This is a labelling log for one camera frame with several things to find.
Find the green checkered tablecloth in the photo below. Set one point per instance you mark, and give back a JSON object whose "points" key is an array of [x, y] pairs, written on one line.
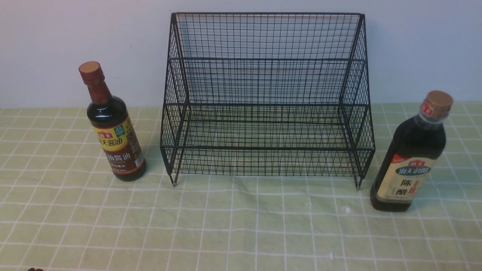
{"points": [[62, 209]]}

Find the black wire mesh shelf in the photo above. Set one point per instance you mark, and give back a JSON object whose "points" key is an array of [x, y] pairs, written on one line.
{"points": [[267, 94]]}

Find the dark soy sauce bottle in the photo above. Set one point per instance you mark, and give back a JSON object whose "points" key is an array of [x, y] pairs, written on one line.
{"points": [[112, 126]]}

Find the black vinegar bottle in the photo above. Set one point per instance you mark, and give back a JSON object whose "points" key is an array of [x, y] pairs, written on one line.
{"points": [[416, 145]]}

